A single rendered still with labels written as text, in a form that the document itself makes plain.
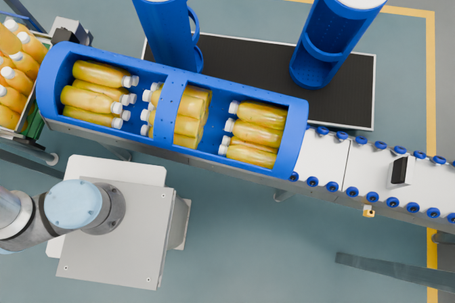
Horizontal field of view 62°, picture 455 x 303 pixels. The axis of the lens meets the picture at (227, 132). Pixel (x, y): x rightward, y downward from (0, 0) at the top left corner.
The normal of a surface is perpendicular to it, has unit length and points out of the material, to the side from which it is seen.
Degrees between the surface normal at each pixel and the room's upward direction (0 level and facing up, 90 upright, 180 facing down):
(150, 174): 0
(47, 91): 35
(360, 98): 0
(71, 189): 8
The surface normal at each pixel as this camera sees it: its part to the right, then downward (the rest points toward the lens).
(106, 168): 0.01, -0.25
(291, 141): -0.07, 0.06
